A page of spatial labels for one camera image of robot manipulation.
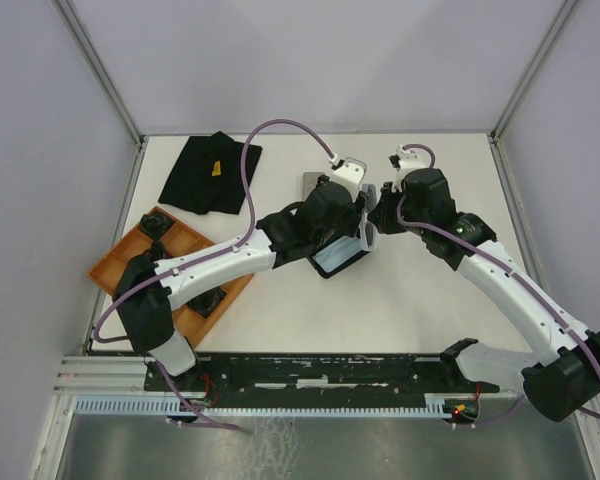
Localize black item in tray middle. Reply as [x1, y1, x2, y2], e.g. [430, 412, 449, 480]
[144, 240, 172, 262]

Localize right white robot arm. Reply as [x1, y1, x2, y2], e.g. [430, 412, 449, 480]
[370, 167, 600, 422]

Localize white slotted cable duct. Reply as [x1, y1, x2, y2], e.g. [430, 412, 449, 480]
[74, 392, 476, 416]

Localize black folded cloth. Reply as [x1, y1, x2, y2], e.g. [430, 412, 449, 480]
[159, 131, 246, 215]

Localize lavender sunglasses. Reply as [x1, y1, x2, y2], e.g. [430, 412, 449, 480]
[359, 184, 378, 252]

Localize blue cloth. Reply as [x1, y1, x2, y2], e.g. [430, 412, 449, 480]
[312, 236, 361, 273]

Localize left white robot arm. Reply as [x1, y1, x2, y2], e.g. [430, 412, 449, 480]
[114, 178, 377, 390]

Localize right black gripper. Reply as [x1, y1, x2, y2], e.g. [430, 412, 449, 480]
[367, 181, 429, 237]

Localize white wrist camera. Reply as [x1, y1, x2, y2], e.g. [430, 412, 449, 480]
[389, 144, 436, 175]
[328, 157, 367, 199]

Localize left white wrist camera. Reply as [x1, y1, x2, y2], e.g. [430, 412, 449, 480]
[328, 157, 367, 199]

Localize black item in tray rear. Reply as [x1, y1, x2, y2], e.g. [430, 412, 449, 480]
[140, 211, 173, 240]

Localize aluminium frame post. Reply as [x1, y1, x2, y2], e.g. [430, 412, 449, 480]
[489, 0, 581, 141]
[54, 0, 146, 146]

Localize black round item in tray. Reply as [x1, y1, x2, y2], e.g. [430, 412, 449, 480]
[187, 287, 226, 319]

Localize black rectangular case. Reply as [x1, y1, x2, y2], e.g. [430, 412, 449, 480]
[308, 236, 369, 279]

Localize orange divided tray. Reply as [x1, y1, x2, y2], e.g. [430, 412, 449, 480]
[88, 207, 253, 347]

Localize left aluminium frame post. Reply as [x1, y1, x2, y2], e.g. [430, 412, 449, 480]
[54, 0, 146, 146]

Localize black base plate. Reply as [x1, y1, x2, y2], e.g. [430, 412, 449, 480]
[171, 352, 498, 408]

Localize grey glasses case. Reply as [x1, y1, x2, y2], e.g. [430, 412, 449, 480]
[301, 172, 329, 201]

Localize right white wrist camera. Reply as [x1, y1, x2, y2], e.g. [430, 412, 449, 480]
[389, 144, 436, 175]

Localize right aluminium frame post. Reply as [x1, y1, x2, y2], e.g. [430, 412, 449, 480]
[489, 0, 581, 141]

